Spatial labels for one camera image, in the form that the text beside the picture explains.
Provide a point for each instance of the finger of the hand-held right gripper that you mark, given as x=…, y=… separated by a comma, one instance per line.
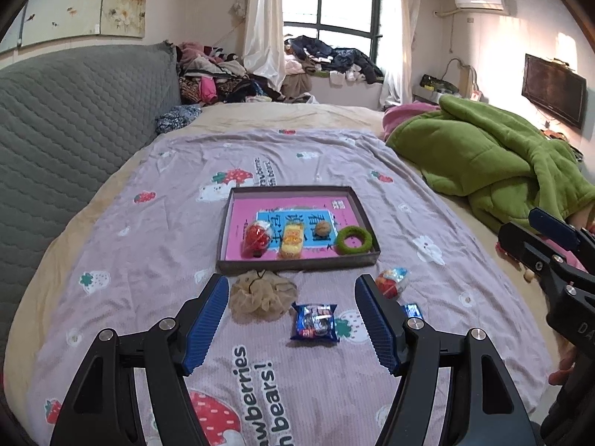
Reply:
x=520, y=244
x=553, y=225

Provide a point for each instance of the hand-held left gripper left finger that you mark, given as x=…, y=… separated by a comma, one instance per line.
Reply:
x=204, y=325

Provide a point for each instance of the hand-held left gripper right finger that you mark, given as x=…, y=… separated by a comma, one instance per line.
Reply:
x=379, y=330

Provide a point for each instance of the blue cookie packet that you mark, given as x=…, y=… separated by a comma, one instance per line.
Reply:
x=316, y=323
x=413, y=310

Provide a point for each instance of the red toy egg packet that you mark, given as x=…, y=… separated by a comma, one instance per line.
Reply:
x=393, y=283
x=257, y=240

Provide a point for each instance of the beige scrunchie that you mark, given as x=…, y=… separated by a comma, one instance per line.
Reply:
x=260, y=295

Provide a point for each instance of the dark cardboard box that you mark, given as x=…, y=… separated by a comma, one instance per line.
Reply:
x=297, y=265

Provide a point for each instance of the walnut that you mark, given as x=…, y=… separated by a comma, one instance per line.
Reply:
x=324, y=228

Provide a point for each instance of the yellow snack packet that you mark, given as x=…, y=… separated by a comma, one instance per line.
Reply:
x=293, y=241

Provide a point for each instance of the person's right hand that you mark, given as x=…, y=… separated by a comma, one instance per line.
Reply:
x=560, y=374

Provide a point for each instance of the purple strawberry printed blanket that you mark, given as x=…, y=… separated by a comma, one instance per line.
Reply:
x=139, y=265

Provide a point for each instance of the green fleece blanket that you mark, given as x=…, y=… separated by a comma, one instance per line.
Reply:
x=488, y=148

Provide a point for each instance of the white appliance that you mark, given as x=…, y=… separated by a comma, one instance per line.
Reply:
x=462, y=79

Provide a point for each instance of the dark bag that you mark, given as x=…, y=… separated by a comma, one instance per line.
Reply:
x=437, y=84

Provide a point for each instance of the blue patterned cloth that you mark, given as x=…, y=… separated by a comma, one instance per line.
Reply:
x=176, y=118

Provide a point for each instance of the white air conditioner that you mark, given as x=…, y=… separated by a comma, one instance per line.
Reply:
x=479, y=0

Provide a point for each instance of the white curtain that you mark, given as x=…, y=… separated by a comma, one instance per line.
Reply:
x=399, y=32
x=265, y=18

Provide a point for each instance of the grey quilted headboard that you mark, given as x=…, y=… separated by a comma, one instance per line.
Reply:
x=69, y=116

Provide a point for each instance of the pile of mixed clothes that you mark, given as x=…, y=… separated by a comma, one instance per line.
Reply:
x=214, y=69

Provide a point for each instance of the brown cloth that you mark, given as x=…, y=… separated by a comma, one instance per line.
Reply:
x=295, y=86

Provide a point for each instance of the pile of dark clothes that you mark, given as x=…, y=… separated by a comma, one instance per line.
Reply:
x=334, y=55

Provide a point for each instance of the window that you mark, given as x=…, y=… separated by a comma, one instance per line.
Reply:
x=344, y=0

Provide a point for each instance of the wall television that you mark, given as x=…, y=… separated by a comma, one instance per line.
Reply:
x=553, y=88

